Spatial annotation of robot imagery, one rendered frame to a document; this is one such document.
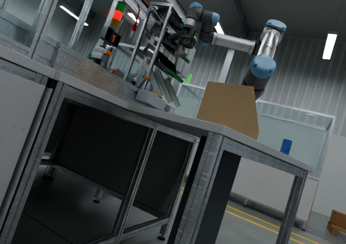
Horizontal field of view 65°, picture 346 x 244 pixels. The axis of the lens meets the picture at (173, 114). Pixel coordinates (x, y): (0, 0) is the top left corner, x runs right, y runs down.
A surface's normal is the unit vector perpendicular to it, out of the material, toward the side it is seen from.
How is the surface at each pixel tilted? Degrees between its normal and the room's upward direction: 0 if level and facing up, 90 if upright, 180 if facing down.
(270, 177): 90
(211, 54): 90
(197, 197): 90
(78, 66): 90
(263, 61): 62
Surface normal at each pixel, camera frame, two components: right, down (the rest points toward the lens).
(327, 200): -0.40, -0.21
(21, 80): 0.87, 0.25
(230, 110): -0.63, -0.27
